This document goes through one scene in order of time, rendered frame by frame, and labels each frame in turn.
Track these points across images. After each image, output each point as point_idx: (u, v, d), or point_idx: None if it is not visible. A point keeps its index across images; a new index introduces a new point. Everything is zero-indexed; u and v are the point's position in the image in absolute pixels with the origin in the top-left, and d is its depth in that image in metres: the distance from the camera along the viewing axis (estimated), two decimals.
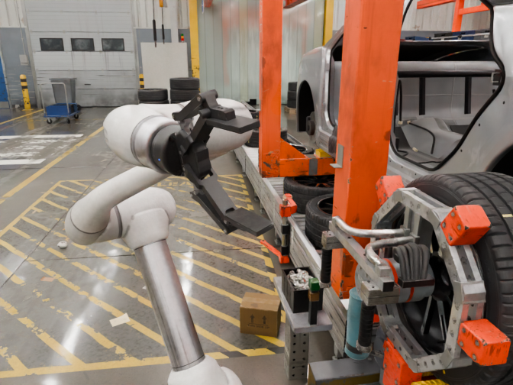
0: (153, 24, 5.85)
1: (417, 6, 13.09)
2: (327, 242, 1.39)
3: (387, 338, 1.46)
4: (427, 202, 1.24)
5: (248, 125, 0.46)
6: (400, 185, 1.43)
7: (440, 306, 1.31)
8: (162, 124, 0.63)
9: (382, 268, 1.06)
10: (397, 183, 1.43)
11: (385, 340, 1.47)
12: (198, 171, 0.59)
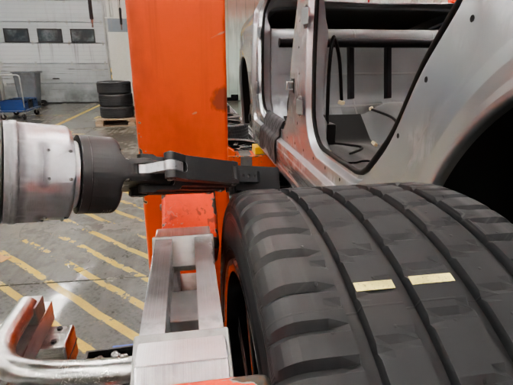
0: (88, 0, 4.98)
1: None
2: None
3: None
4: None
5: (272, 179, 0.53)
6: (205, 215, 0.57)
7: None
8: None
9: None
10: (198, 210, 0.57)
11: None
12: None
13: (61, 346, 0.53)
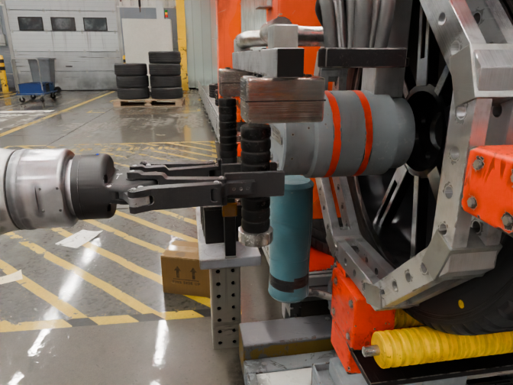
0: None
1: None
2: (224, 81, 0.76)
3: (337, 263, 0.83)
4: None
5: (275, 170, 0.53)
6: None
7: (434, 182, 0.66)
8: None
9: (276, 24, 0.44)
10: None
11: (334, 267, 0.85)
12: (155, 179, 0.47)
13: None
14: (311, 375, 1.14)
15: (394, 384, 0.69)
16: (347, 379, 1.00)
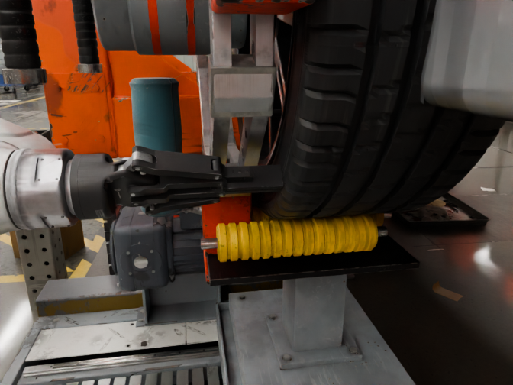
0: None
1: None
2: None
3: None
4: None
5: (279, 178, 0.51)
6: None
7: (275, 55, 0.60)
8: None
9: None
10: None
11: None
12: None
13: None
14: (216, 315, 1.08)
15: (237, 282, 0.63)
16: (240, 310, 0.94)
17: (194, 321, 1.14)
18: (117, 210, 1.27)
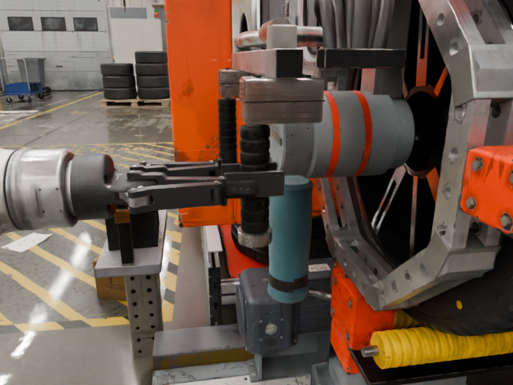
0: None
1: None
2: (223, 82, 0.76)
3: (336, 263, 0.83)
4: None
5: (275, 170, 0.53)
6: None
7: (433, 182, 0.66)
8: None
9: (275, 24, 0.44)
10: None
11: (333, 267, 0.85)
12: (155, 179, 0.47)
13: None
14: (311, 375, 1.14)
15: (393, 384, 0.69)
16: (346, 379, 1.00)
17: (303, 376, 1.21)
18: (220, 265, 1.34)
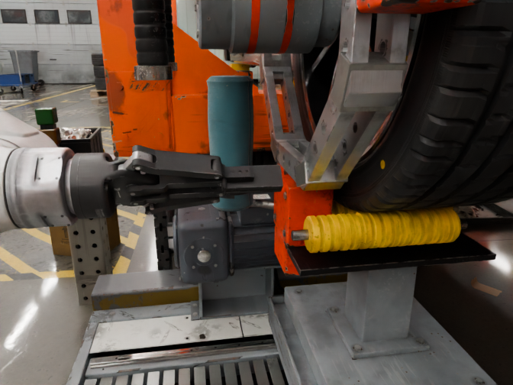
0: None
1: None
2: None
3: None
4: None
5: (279, 179, 0.51)
6: None
7: None
8: None
9: None
10: None
11: None
12: None
13: None
14: (269, 308, 1.10)
15: (326, 272, 0.65)
16: (299, 303, 0.97)
17: (247, 315, 1.17)
18: None
